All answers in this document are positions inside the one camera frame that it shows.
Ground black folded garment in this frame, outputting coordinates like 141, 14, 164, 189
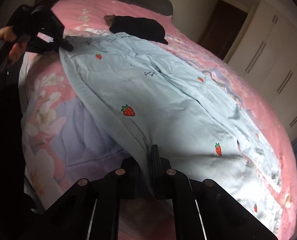
104, 15, 168, 44

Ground white wardrobe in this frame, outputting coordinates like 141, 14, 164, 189
228, 0, 297, 140

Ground pink floral bed quilt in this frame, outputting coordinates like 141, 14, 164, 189
19, 0, 297, 239

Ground person's left hand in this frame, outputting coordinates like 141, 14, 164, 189
0, 26, 27, 67

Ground dark brown door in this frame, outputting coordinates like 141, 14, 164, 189
197, 0, 248, 60

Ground light blue strawberry pants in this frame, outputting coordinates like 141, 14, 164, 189
59, 33, 282, 233

